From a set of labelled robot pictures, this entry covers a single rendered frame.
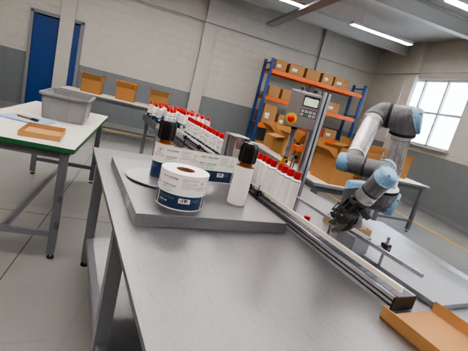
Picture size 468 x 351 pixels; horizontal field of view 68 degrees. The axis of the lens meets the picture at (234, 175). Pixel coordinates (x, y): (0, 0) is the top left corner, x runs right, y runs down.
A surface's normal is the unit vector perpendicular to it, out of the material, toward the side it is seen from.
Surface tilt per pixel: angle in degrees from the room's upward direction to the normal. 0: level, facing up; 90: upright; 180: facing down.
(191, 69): 90
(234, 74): 90
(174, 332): 0
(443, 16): 90
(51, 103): 95
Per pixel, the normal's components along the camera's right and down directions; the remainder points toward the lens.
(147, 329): 0.24, -0.95
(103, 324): 0.41, 0.30
